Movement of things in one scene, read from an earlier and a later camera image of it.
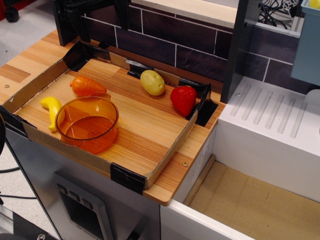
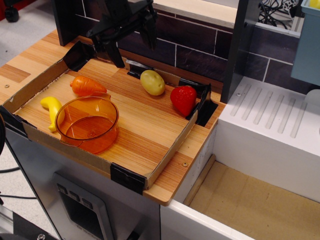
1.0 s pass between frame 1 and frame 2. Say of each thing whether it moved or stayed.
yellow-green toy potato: stayed
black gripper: moved
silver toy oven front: stayed
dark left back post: stayed
